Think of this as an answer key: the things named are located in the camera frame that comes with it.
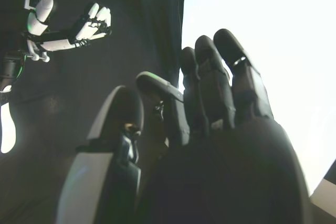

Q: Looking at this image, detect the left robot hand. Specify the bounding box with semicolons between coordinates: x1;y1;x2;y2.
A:
56;28;313;224

